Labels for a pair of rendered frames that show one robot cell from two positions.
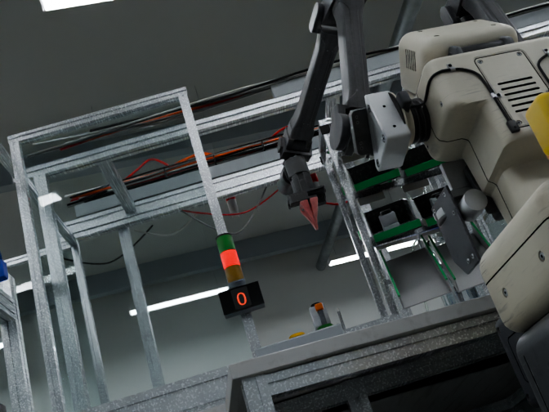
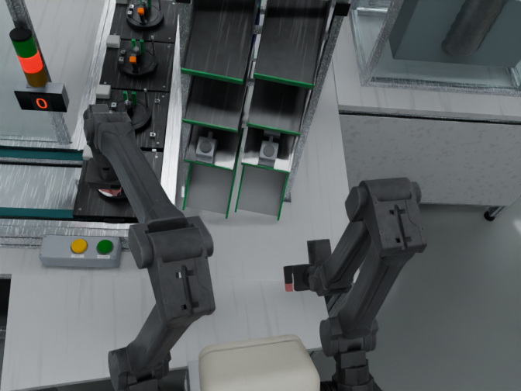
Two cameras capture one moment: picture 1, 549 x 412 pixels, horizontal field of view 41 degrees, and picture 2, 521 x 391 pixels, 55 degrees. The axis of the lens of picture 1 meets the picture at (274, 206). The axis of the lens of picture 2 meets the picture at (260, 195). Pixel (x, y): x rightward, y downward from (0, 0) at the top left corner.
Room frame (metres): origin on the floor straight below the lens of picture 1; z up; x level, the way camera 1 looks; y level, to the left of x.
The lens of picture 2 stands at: (1.13, -0.35, 2.28)
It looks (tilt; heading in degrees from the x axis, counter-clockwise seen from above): 58 degrees down; 353
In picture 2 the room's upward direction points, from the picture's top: 12 degrees clockwise
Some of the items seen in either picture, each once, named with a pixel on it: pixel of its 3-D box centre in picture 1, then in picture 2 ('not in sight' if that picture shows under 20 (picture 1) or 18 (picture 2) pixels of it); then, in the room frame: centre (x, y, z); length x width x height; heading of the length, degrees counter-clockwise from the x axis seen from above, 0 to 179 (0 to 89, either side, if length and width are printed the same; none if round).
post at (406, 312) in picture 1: (381, 252); not in sight; (3.07, -0.38, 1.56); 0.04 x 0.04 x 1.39; 4
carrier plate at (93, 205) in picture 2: not in sight; (120, 183); (1.95, -0.02, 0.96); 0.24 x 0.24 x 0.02; 4
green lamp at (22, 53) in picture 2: (225, 245); (24, 43); (2.05, 0.18, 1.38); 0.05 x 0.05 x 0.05
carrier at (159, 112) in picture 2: not in sight; (128, 108); (2.20, 0.00, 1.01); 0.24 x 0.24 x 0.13; 4
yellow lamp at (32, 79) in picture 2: (234, 275); (35, 74); (2.05, 0.18, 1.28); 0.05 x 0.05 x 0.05
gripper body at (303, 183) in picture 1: (303, 189); (109, 166); (1.75, -0.09, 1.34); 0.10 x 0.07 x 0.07; 94
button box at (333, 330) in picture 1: (301, 351); (81, 250); (1.73, 0.05, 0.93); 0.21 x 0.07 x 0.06; 94
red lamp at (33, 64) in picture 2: (229, 260); (29, 59); (2.05, 0.18, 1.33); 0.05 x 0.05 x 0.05
